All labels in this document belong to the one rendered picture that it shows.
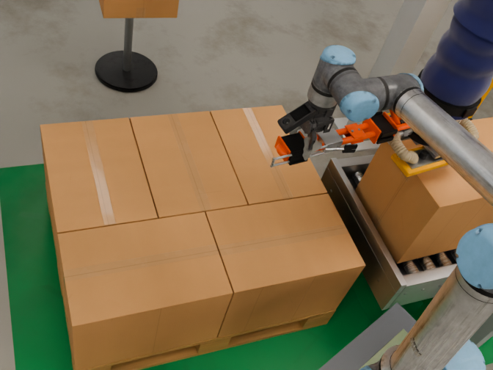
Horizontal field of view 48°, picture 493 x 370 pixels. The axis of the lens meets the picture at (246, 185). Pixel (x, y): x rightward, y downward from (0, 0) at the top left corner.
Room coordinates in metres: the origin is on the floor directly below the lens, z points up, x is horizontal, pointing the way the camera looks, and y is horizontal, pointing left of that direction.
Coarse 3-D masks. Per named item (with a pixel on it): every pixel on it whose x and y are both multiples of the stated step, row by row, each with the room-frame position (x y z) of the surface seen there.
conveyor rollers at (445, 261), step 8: (352, 176) 1.95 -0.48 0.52; (360, 176) 1.94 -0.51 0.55; (456, 248) 1.68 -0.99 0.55; (440, 256) 1.62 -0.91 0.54; (456, 256) 1.65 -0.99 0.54; (408, 264) 1.51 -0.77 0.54; (424, 264) 1.55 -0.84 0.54; (432, 264) 1.55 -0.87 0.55; (440, 264) 1.59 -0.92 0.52; (448, 264) 1.58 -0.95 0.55; (408, 272) 1.49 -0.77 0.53
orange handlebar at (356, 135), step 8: (344, 128) 1.44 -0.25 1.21; (352, 128) 1.45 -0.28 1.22; (360, 128) 1.46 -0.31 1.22; (400, 128) 1.54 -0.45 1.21; (352, 136) 1.41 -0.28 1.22; (360, 136) 1.42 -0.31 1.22; (368, 136) 1.45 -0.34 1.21; (344, 144) 1.38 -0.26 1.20; (352, 144) 1.41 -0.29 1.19; (280, 152) 1.24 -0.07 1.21
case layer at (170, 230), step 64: (64, 128) 1.66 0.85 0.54; (128, 128) 1.78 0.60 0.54; (192, 128) 1.91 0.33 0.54; (256, 128) 2.05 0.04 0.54; (64, 192) 1.33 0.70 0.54; (128, 192) 1.43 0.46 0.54; (192, 192) 1.53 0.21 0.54; (256, 192) 1.64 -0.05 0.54; (320, 192) 1.76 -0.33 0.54; (64, 256) 1.05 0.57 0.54; (128, 256) 1.13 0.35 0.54; (192, 256) 1.22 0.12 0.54; (256, 256) 1.31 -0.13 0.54; (320, 256) 1.41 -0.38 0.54; (128, 320) 0.91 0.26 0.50; (192, 320) 1.05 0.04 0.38; (256, 320) 1.21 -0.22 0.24
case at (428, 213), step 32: (480, 128) 2.04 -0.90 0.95; (384, 160) 1.77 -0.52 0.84; (384, 192) 1.70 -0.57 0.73; (416, 192) 1.59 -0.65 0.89; (448, 192) 1.58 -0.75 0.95; (384, 224) 1.63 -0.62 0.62; (416, 224) 1.52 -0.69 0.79; (448, 224) 1.57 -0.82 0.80; (480, 224) 1.69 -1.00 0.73; (416, 256) 1.55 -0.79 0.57
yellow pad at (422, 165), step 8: (416, 152) 1.57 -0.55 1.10; (424, 152) 1.56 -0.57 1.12; (400, 160) 1.51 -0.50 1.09; (424, 160) 1.54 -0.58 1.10; (432, 160) 1.56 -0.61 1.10; (440, 160) 1.57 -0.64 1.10; (400, 168) 1.49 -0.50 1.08; (408, 168) 1.48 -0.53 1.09; (416, 168) 1.50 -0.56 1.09; (424, 168) 1.51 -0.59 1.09; (432, 168) 1.53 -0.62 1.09; (408, 176) 1.46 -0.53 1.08
